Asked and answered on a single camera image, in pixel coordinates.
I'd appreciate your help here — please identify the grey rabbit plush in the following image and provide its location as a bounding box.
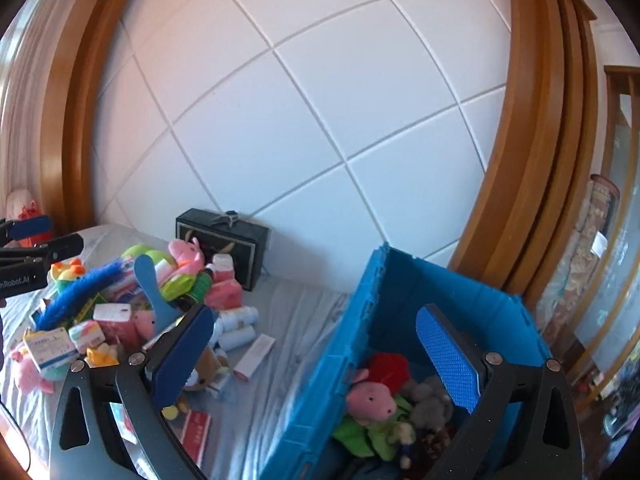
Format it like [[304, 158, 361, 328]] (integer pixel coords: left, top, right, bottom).
[[400, 375, 454, 432]]

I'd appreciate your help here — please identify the colourful duck toy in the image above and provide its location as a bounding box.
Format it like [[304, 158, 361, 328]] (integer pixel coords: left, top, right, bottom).
[[49, 258, 87, 294]]

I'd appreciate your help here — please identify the red bag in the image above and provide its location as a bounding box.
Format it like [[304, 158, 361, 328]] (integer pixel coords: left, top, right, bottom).
[[18, 200, 52, 247]]

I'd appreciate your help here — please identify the blue feather duster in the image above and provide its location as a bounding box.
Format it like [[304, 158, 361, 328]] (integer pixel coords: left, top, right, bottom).
[[36, 259, 125, 332]]

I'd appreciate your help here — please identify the white duck plush orange hat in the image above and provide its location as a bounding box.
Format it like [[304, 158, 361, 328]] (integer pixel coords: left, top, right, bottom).
[[85, 342, 119, 368]]

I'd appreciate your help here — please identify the brown bear plush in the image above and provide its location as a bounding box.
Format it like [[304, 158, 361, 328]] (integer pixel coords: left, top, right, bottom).
[[162, 347, 231, 420]]

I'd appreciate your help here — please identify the long red box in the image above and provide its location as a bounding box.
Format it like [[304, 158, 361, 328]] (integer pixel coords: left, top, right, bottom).
[[180, 410, 212, 467]]

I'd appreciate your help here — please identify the pink floral box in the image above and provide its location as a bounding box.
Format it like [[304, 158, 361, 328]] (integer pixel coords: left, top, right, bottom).
[[93, 304, 141, 352]]

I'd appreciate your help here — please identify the white blue medicine box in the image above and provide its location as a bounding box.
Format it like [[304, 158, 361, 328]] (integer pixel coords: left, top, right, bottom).
[[24, 327, 78, 374]]

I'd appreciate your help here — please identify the white bottle lower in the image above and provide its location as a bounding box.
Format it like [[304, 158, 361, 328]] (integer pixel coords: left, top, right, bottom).
[[217, 325, 257, 352]]

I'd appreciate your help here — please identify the white bottle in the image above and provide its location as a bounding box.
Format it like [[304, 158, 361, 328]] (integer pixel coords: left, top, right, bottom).
[[217, 307, 259, 333], [217, 325, 257, 352]]

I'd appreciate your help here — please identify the pink plush on bed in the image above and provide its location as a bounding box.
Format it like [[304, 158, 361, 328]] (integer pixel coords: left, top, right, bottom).
[[10, 350, 54, 394]]

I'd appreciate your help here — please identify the green wipes pack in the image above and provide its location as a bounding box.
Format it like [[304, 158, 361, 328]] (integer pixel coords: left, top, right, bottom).
[[160, 273, 196, 302]]

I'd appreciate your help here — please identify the blue paddle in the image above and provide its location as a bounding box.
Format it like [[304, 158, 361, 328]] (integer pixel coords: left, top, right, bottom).
[[134, 255, 183, 336]]

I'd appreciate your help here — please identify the white bottle upper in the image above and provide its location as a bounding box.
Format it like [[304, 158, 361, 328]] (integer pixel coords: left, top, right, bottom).
[[217, 307, 259, 333]]

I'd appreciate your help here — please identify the small red white box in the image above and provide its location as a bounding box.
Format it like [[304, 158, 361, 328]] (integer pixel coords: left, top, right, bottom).
[[233, 334, 276, 382]]

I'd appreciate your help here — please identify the pink pig plush on pile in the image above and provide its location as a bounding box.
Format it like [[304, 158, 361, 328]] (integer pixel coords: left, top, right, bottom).
[[168, 237, 205, 275]]

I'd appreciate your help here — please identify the rolled patterned rug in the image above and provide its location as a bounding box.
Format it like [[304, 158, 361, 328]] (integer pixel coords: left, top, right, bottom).
[[534, 174, 620, 347]]

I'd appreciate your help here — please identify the black gift box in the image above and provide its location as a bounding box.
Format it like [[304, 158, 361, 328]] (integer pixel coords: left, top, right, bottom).
[[175, 208, 270, 292]]

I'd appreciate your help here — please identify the pink pig plush in crate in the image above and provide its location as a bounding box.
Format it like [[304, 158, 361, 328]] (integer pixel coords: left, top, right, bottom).
[[345, 368, 397, 426]]

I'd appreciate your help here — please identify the blue plastic crate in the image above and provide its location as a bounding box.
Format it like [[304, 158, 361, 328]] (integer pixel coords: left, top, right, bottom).
[[259, 242, 551, 480]]

